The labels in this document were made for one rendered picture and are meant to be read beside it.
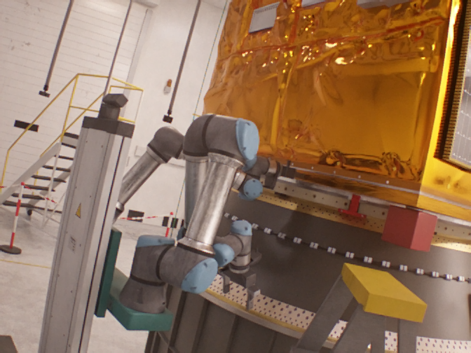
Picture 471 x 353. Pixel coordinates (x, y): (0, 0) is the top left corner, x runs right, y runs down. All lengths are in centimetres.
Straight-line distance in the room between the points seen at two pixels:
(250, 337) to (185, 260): 76
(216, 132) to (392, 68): 79
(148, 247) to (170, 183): 888
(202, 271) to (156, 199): 891
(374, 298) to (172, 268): 58
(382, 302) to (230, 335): 104
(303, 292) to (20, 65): 808
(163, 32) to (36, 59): 282
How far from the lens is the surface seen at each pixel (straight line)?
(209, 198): 133
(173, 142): 179
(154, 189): 1013
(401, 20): 193
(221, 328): 207
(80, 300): 149
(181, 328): 230
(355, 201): 199
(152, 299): 142
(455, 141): 173
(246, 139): 133
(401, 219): 174
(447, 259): 217
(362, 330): 113
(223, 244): 151
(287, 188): 212
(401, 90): 177
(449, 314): 211
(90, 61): 954
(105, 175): 141
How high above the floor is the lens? 172
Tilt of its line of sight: level
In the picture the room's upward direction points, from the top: 14 degrees clockwise
